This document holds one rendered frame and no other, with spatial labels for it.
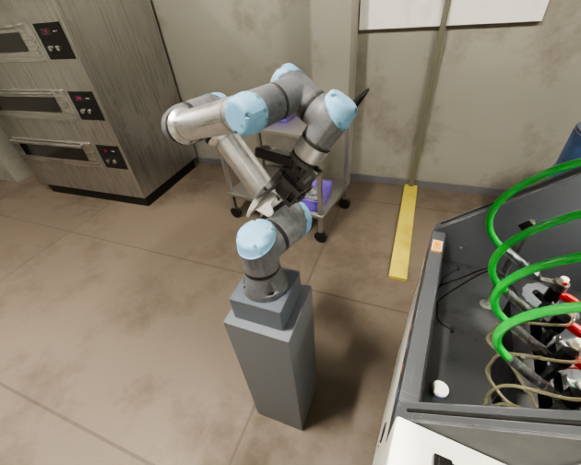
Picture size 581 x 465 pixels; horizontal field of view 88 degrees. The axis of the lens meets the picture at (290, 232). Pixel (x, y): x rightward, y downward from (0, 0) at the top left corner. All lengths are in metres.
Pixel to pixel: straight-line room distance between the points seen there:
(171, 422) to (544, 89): 3.25
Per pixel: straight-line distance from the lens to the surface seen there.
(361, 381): 1.83
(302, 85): 0.69
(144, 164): 3.35
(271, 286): 0.94
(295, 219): 0.92
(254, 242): 0.83
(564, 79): 3.07
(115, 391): 2.12
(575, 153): 2.50
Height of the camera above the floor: 1.66
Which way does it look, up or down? 39 degrees down
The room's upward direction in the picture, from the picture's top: 6 degrees counter-clockwise
